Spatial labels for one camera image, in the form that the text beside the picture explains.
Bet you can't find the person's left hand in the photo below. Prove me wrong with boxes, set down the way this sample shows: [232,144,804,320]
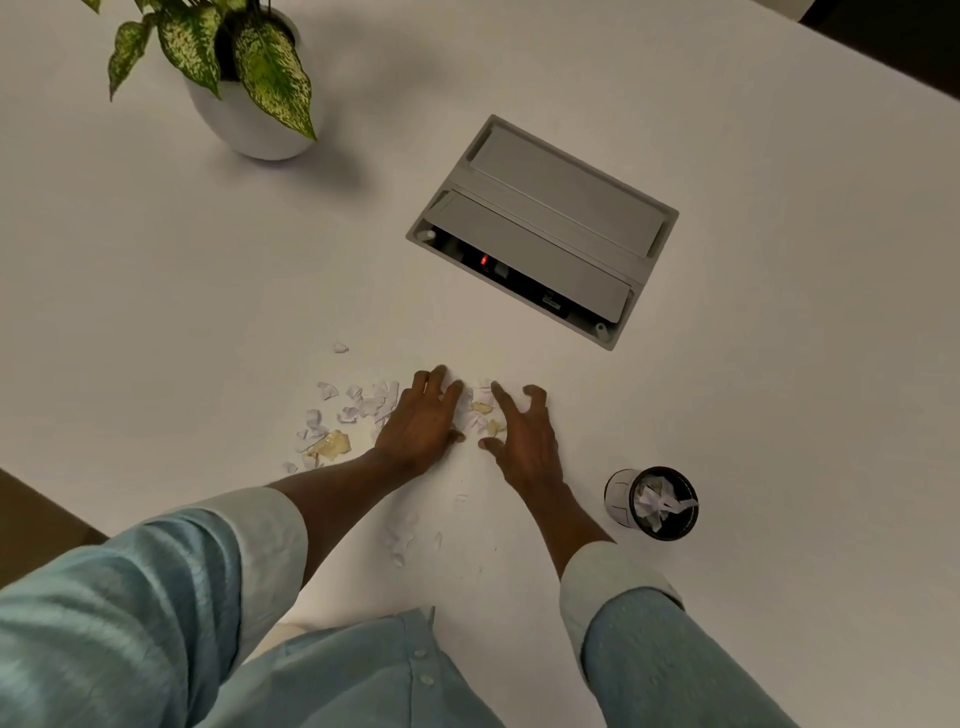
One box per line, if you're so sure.
[372,364,467,479]

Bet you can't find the person's right hand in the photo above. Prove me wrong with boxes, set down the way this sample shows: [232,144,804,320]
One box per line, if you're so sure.
[477,381,565,492]

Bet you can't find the person's left forearm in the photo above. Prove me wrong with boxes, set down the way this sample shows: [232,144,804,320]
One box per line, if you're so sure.
[266,448,414,590]

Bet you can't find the person's right forearm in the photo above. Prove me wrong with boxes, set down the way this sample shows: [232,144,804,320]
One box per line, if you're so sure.
[516,480,618,580]

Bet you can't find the pile of white paper scraps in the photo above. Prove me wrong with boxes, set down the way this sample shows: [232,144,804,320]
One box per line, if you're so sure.
[283,341,511,568]

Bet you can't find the large yellowish torn scrap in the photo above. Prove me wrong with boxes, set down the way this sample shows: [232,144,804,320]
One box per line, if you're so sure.
[306,429,352,461]

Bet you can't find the white and black cup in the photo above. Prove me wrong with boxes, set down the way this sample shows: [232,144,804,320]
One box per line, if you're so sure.
[603,466,700,542]

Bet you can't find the crumpled white paper bits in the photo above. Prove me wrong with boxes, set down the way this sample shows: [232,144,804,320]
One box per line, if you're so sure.
[632,478,690,531]

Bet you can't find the grey table socket box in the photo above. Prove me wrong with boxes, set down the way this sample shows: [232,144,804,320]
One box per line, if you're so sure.
[405,114,681,351]

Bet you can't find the white plant pot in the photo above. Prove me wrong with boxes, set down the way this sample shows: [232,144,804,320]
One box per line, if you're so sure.
[182,7,320,162]

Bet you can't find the green speckled leafy plant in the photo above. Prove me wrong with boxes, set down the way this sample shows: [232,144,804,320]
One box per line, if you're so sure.
[81,0,318,142]

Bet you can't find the light blue shirt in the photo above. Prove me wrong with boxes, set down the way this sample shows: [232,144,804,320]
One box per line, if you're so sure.
[0,486,802,728]

